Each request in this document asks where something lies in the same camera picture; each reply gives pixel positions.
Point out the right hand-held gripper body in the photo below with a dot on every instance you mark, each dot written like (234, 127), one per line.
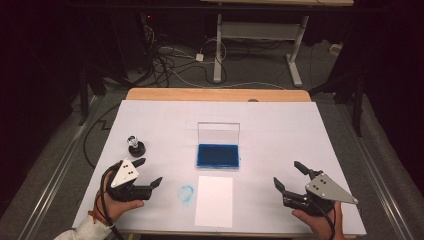
(325, 190)

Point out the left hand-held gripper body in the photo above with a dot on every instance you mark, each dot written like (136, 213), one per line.
(125, 173)

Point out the blue ink pad clear lid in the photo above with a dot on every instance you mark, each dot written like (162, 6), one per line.
(217, 156)

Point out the person's right hand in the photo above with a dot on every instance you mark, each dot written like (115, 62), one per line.
(316, 225)

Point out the person's left hand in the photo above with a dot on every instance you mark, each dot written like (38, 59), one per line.
(115, 208)

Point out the white table cover board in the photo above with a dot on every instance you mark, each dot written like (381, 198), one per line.
(283, 133)

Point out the white paper sheet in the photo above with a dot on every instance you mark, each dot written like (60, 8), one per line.
(213, 203)

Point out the black metal stand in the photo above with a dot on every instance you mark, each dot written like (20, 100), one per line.
(358, 106)
(83, 100)

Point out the white power adapter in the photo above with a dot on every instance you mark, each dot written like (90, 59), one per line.
(199, 57)

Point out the white power strip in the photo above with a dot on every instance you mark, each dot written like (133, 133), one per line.
(335, 49)

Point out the aluminium floor rail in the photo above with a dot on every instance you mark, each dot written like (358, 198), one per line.
(56, 176)
(376, 173)

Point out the white metal desk frame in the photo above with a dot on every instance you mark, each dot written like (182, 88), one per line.
(260, 30)

